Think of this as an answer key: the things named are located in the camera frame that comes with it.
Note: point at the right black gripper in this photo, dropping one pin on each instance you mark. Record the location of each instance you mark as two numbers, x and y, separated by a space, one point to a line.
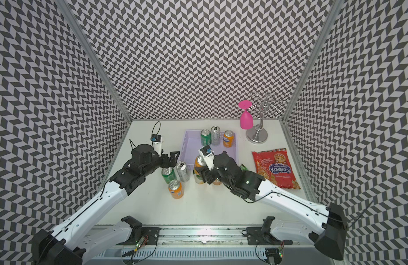
205 174

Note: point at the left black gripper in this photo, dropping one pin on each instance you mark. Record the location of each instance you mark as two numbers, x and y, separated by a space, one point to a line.
173 160

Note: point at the white monster can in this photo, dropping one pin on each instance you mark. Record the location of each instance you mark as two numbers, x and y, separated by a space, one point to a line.
215 135
182 171

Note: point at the orange fanta can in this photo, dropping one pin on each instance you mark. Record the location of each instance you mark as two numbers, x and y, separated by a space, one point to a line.
175 188
199 162
228 139
217 182

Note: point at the green Sprite can front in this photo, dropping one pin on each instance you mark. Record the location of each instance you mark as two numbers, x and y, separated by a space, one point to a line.
168 175

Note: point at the green sprite can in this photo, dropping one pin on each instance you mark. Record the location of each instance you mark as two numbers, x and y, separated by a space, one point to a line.
168 175
206 137

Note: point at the green gold can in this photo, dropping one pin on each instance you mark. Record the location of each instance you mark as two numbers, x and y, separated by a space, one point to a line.
198 179

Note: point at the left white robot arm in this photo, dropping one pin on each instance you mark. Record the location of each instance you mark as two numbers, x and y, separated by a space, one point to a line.
68 243

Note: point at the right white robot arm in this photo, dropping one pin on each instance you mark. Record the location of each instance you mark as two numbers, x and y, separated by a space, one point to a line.
327 224

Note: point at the lilac plastic basket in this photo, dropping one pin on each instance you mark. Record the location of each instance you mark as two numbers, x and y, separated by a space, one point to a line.
192 144

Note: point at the green snack packet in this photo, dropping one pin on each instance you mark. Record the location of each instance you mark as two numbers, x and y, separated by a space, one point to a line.
243 168

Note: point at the green Sprite can back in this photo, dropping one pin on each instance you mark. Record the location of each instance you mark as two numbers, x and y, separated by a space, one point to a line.
206 137

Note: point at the white Monster can back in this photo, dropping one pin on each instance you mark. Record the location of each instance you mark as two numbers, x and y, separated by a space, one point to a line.
215 135

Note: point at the chrome glass holder stand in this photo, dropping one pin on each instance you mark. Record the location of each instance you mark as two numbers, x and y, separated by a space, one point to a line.
267 105

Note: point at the red candy bag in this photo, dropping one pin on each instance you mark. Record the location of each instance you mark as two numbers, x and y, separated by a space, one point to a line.
274 165

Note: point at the pink plastic wine glass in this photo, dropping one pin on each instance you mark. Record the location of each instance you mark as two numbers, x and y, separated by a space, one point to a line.
246 119

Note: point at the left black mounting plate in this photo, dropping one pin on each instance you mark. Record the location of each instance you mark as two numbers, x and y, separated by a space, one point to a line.
144 236

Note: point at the black mounting plate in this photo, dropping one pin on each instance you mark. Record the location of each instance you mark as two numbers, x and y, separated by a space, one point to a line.
257 236
144 236

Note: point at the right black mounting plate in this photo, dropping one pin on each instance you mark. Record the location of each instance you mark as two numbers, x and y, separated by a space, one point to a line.
257 236

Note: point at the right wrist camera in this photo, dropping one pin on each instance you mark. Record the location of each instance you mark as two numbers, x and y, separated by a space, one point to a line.
207 154

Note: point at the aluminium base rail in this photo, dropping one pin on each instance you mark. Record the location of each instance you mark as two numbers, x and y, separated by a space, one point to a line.
209 245

